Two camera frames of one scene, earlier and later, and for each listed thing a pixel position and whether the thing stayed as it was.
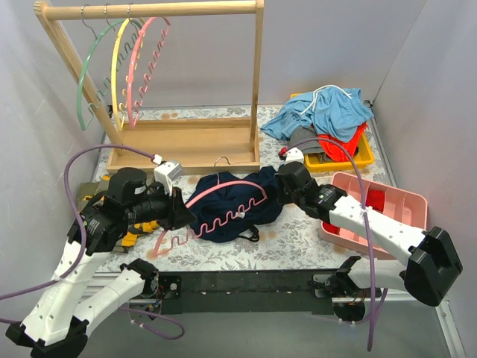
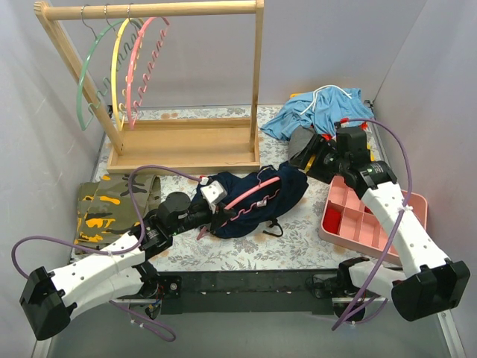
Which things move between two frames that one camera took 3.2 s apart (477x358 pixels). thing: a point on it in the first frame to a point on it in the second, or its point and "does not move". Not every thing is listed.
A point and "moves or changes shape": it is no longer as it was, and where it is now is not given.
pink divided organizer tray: [408, 207] does not move
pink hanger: [150, 67] does not move
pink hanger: [193, 201] to [244, 211]
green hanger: [107, 83] does not move
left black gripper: [177, 208] to [215, 220]
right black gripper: [285, 183] to [308, 159]
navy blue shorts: [223, 206] moves or changes shape
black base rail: [248, 292] does not move
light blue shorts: [334, 111] does not move
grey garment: [301, 133] does not move
